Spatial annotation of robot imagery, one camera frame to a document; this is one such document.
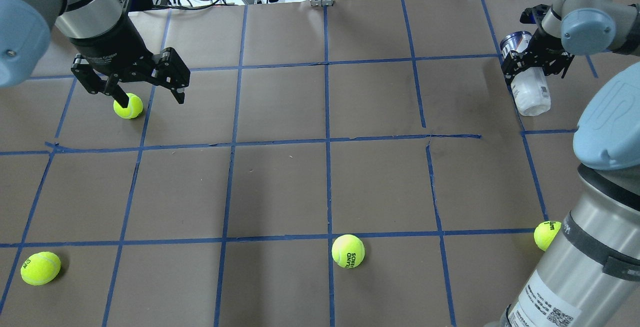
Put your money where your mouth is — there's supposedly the white blue tennis ball can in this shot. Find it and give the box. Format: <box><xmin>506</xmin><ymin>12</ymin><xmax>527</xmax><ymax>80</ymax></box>
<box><xmin>499</xmin><ymin>30</ymin><xmax>551</xmax><ymax>117</ymax></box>

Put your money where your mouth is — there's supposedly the tennis ball far right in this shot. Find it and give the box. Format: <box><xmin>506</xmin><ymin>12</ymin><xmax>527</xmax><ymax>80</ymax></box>
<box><xmin>112</xmin><ymin>92</ymin><xmax>144</xmax><ymax>120</ymax></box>

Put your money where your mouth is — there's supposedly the tennis ball mid table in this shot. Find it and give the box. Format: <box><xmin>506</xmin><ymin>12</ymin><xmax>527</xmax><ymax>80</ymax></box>
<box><xmin>20</xmin><ymin>251</ymin><xmax>62</xmax><ymax>286</ymax></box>

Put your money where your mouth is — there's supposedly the tennis ball beside near base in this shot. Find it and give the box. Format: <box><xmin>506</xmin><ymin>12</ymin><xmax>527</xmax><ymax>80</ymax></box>
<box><xmin>331</xmin><ymin>234</ymin><xmax>366</xmax><ymax>269</ymax></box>

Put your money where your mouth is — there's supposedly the brown paper table mat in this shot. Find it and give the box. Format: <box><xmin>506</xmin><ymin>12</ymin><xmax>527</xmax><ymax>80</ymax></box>
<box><xmin>0</xmin><ymin>0</ymin><xmax>638</xmax><ymax>327</ymax></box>

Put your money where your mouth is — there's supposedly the tennis ball nearest camera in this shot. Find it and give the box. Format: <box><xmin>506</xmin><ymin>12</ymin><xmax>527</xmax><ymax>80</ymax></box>
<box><xmin>534</xmin><ymin>220</ymin><xmax>562</xmax><ymax>252</ymax></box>

